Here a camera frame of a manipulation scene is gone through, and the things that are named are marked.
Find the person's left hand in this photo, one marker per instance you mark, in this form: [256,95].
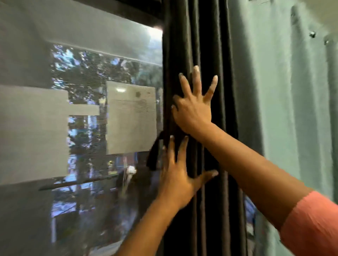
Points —
[175,184]

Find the person's right hand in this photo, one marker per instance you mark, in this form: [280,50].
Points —
[194,113]

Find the person's left middle finger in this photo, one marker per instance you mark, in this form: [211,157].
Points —
[171,149]

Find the person's right middle finger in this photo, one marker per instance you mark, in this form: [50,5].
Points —
[185,85]

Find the person's right little finger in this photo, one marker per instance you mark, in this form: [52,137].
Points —
[210,89]

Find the person's left thumb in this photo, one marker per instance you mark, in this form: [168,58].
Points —
[207,176]

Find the person's right thumb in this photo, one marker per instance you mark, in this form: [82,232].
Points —
[174,108]

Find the dark brown curtain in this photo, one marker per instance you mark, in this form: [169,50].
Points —
[216,39]

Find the person's right forearm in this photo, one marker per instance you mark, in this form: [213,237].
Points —
[253,174]

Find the person's left forearm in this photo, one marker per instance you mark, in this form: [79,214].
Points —
[147,229]

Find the pale green curtain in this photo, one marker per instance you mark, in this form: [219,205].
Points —
[280,105]

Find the window with mesh screen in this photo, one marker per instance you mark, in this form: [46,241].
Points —
[79,118]

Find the pink sleeve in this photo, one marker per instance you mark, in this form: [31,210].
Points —
[311,224]

